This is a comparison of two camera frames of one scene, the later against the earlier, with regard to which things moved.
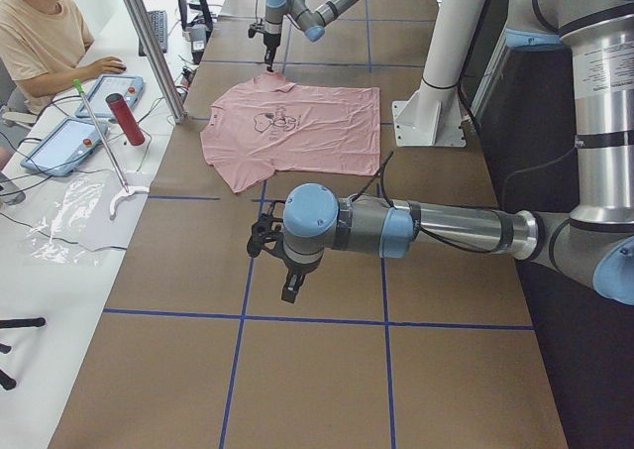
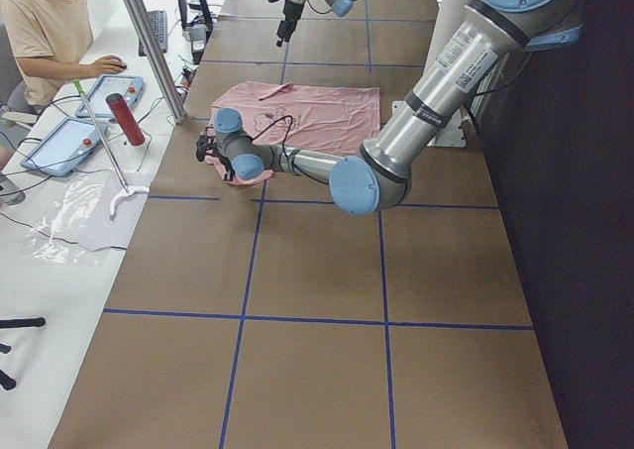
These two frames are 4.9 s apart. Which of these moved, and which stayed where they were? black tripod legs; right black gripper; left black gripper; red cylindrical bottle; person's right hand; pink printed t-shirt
Moved: left black gripper; right black gripper
Stayed: black tripod legs; pink printed t-shirt; person's right hand; red cylindrical bottle
